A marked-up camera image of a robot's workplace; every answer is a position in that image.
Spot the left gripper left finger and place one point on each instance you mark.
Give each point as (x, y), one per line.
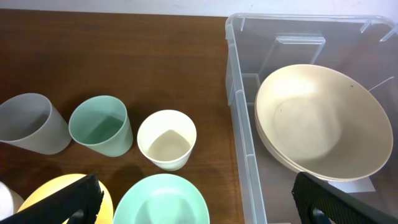
(78, 202)

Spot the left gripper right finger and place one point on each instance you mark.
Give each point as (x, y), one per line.
(320, 202)

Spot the white small bowl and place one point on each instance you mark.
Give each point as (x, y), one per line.
(10, 202)

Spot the green plastic cup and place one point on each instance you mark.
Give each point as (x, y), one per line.
(102, 124)

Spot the grey plastic cup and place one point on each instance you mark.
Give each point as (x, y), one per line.
(30, 121)

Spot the cream plastic cup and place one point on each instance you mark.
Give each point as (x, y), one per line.
(167, 139)

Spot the yellow small bowl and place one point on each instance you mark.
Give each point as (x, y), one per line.
(106, 212)

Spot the white label sticker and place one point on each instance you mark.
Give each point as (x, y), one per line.
(356, 186)

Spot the green small bowl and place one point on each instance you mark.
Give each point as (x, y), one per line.
(162, 198)

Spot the clear plastic storage bin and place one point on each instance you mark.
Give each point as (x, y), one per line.
(361, 47)

